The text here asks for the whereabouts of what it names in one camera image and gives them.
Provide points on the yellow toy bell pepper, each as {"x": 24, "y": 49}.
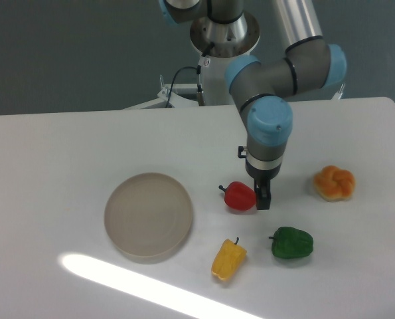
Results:
{"x": 228, "y": 259}

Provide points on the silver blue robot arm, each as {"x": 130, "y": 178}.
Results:
{"x": 225, "y": 34}

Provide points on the green toy bell pepper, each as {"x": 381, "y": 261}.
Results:
{"x": 291, "y": 243}

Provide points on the beige round plate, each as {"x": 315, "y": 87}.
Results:
{"x": 148, "y": 217}

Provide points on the red toy bell pepper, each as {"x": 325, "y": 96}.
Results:
{"x": 238, "y": 196}

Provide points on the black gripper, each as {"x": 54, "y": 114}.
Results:
{"x": 262, "y": 172}

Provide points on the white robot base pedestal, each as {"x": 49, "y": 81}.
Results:
{"x": 211, "y": 88}

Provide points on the orange knotted bread roll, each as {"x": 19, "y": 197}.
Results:
{"x": 334, "y": 184}

